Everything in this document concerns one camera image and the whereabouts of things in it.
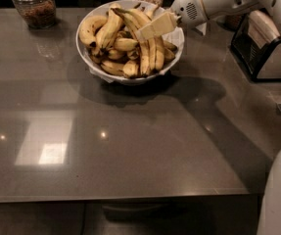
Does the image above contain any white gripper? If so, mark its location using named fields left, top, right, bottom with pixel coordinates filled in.
left=135, top=0, right=236, bottom=41

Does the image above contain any small banana right edge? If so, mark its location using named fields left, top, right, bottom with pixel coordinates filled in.
left=164, top=40, right=177, bottom=63

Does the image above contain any long yellow banana middle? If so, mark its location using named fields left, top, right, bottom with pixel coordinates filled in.
left=113, top=8, right=151, bottom=77

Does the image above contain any long yellow banana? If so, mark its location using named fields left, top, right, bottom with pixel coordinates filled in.
left=128, top=9, right=164, bottom=71
left=113, top=8, right=151, bottom=77

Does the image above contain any long yellow banana right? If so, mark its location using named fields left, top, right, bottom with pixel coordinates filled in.
left=128, top=9, right=164, bottom=71

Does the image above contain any small banana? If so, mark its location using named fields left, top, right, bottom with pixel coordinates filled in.
left=101, top=60, right=123, bottom=76
left=114, top=37, right=138, bottom=52
left=122, top=60, right=139, bottom=78

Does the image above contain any yellow banana upper left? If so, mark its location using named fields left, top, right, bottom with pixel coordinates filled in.
left=97, top=3, right=122, bottom=51

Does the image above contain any small banana bottom centre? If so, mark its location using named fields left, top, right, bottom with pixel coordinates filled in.
left=122, top=60, right=139, bottom=78

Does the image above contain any small banana bottom left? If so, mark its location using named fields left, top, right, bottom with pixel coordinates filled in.
left=101, top=60, right=123, bottom=76

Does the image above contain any white bowl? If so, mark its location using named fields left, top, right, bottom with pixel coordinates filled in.
left=75, top=0, right=184, bottom=85

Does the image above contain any curved yellow banana left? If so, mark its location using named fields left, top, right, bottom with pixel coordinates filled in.
left=78, top=15, right=108, bottom=48

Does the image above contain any white sign stand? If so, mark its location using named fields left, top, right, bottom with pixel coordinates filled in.
left=193, top=23, right=208, bottom=36

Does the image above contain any glass jar right with nuts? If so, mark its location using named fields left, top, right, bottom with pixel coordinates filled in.
left=224, top=15, right=243, bottom=30

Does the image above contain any glass jar with nuts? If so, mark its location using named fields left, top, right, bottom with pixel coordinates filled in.
left=224, top=15, right=243, bottom=30
left=12, top=0, right=56, bottom=28

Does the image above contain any glass jar left with nuts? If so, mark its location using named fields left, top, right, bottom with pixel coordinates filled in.
left=12, top=0, right=56, bottom=28

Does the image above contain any black wire napkin holder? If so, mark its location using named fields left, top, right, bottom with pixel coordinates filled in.
left=230, top=10, right=281, bottom=82

